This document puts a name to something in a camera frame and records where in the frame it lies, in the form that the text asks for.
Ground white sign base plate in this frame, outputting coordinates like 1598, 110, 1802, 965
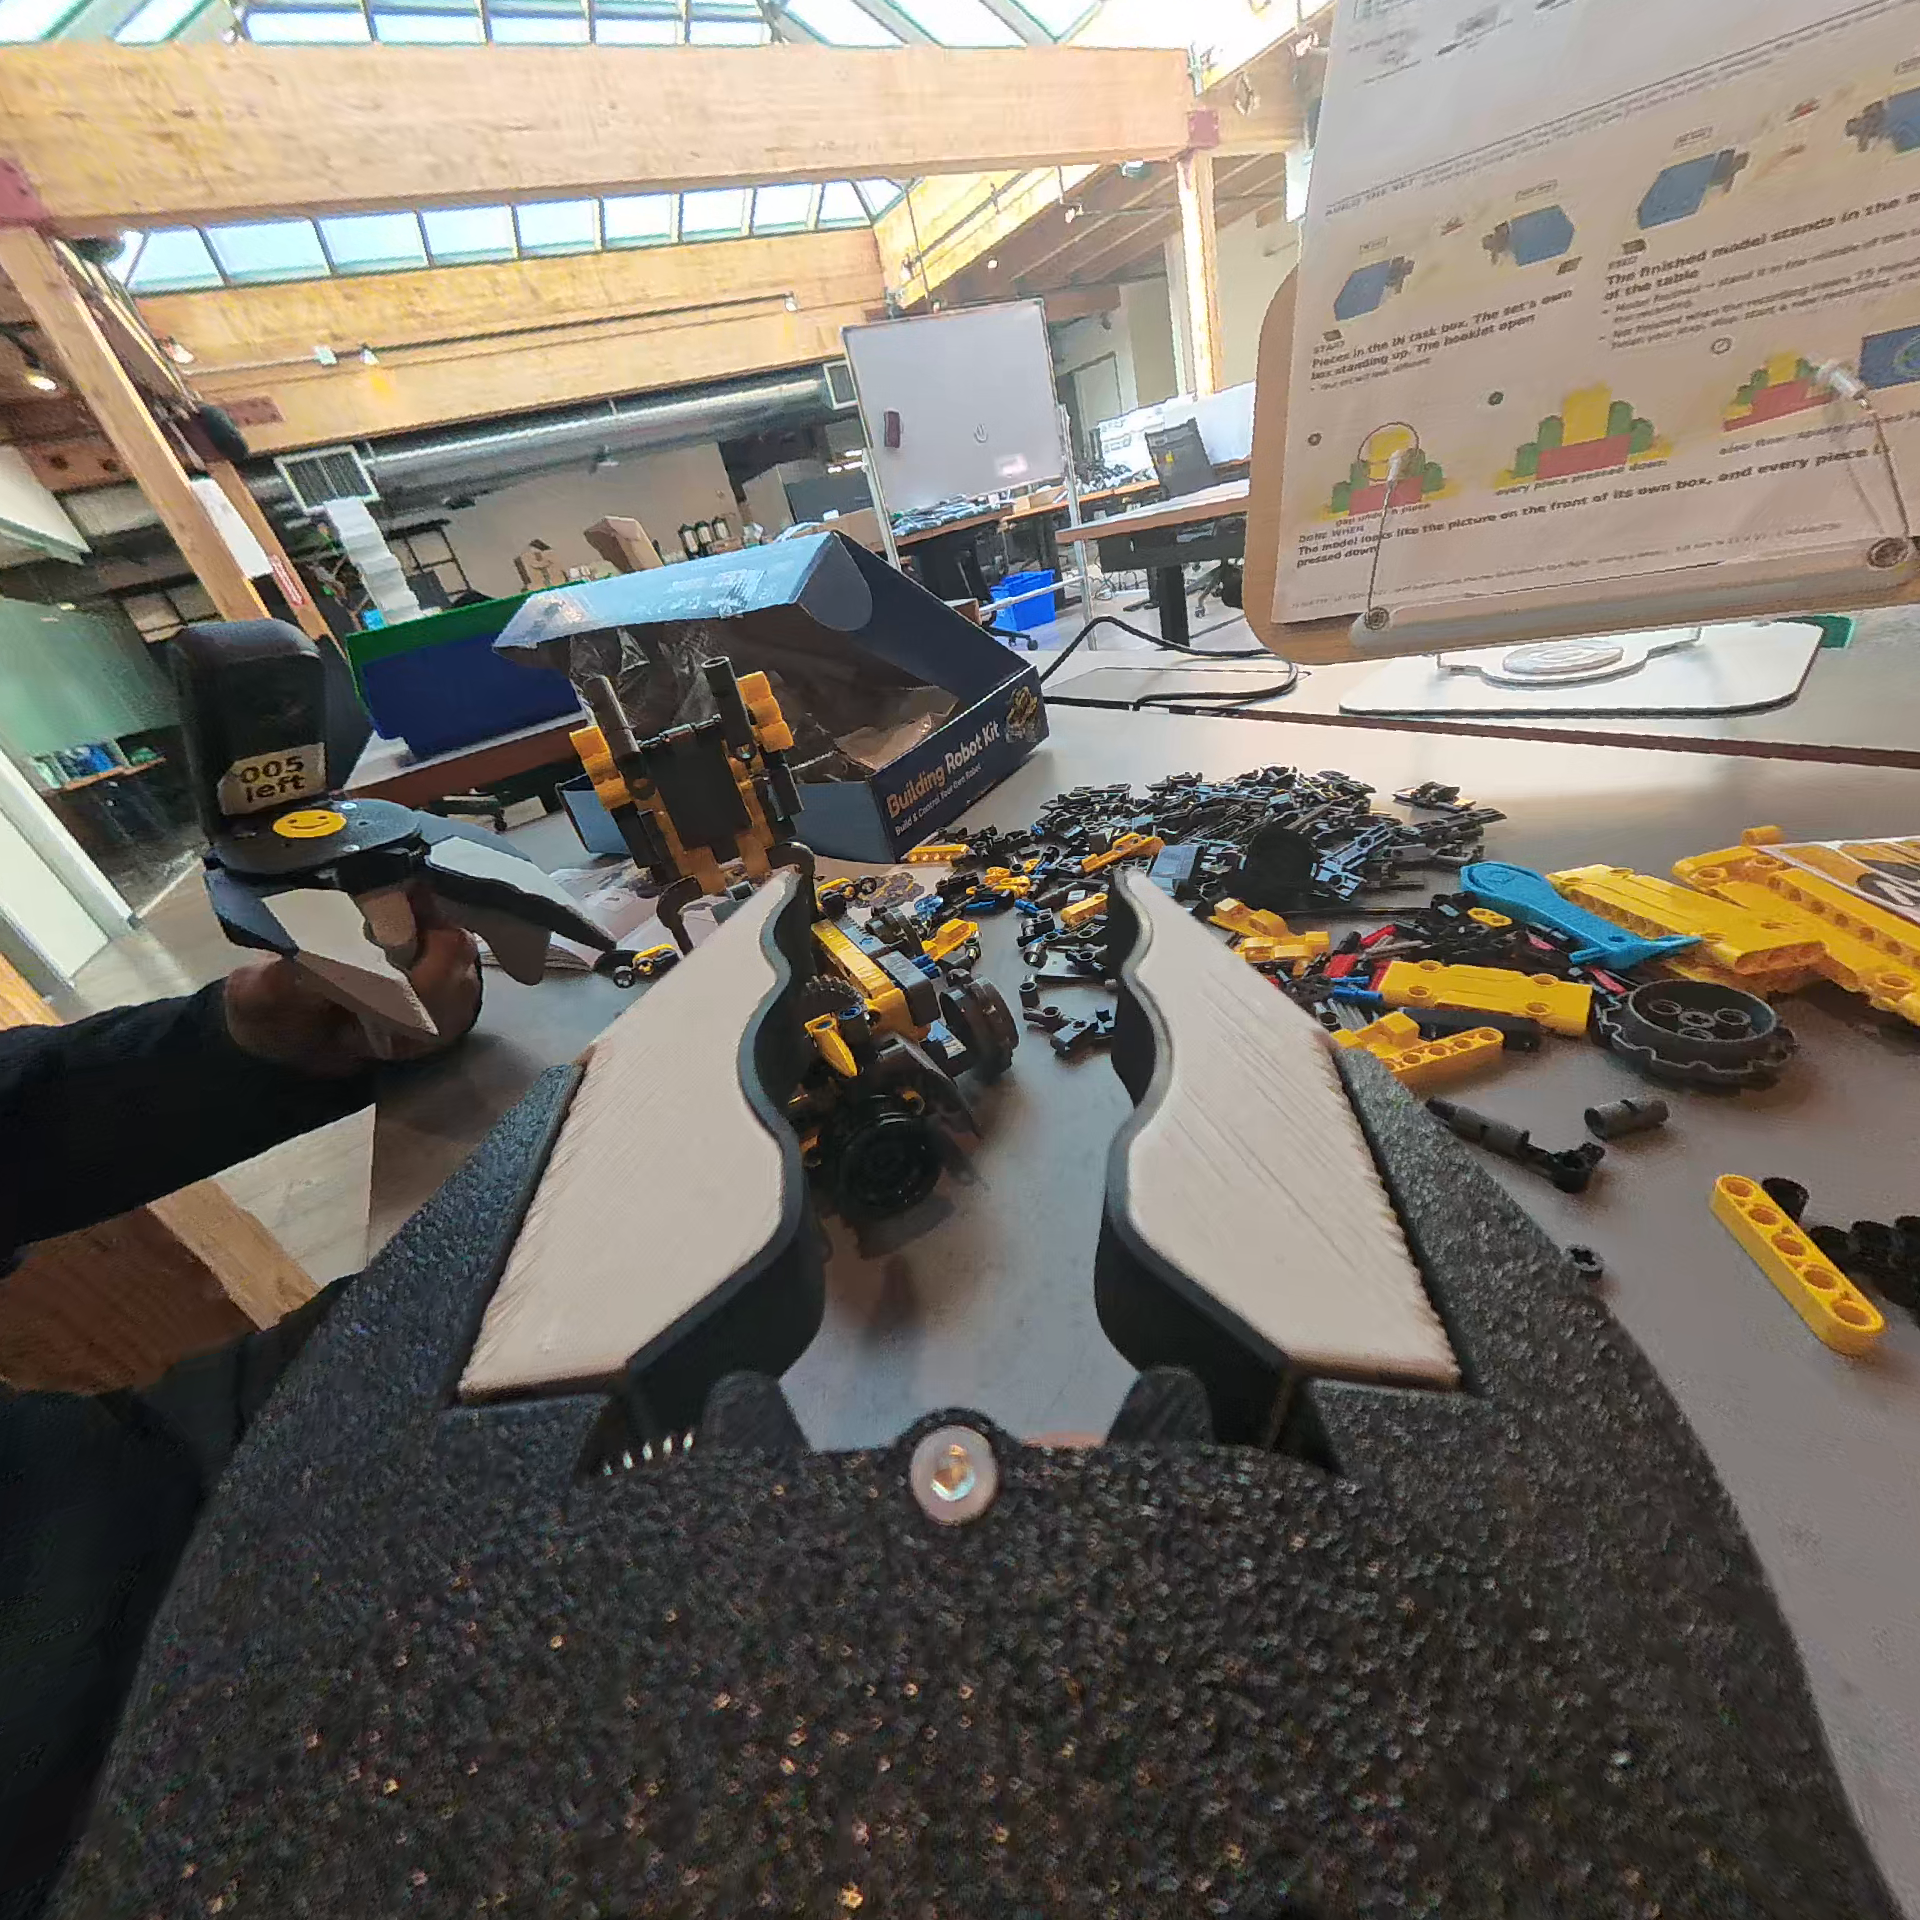
1334, 618, 1826, 722

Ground wooden support post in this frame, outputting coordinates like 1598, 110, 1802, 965
0, 961, 379, 1401

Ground person's left hand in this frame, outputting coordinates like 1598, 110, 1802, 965
222, 920, 489, 1074

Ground short yellow beam brick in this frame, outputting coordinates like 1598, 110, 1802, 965
1706, 1171, 1893, 1362

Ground person's left forearm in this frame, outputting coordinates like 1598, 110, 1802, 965
0, 978, 379, 1273

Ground black tyre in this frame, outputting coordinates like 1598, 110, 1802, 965
1235, 825, 1331, 912

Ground instruction sign board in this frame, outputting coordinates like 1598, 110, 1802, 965
1241, 0, 1920, 669

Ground dark blue kit box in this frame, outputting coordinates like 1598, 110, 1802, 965
491, 529, 1055, 867

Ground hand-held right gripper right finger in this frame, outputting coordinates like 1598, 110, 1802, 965
1095, 872, 1465, 1469

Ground yellow toy brick vehicle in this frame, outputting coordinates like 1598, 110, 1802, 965
567, 661, 1023, 1227

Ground dark grey toothed wheel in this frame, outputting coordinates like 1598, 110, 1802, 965
1586, 977, 1800, 1095

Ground clear plastic bag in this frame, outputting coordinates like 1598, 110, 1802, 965
559, 619, 963, 785

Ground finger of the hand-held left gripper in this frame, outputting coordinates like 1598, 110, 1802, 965
473, 897, 567, 991
263, 886, 443, 1043

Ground white rolling whiteboard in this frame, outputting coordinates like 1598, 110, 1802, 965
835, 295, 1071, 521

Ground pile of loose brick pieces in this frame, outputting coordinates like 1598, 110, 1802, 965
895, 762, 1920, 1362

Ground yellow printed sticker sheet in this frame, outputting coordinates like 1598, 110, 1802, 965
1759, 834, 1920, 928

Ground cluttered background table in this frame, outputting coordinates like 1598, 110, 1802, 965
881, 473, 1256, 655

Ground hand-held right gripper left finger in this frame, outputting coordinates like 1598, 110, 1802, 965
456, 872, 829, 1469

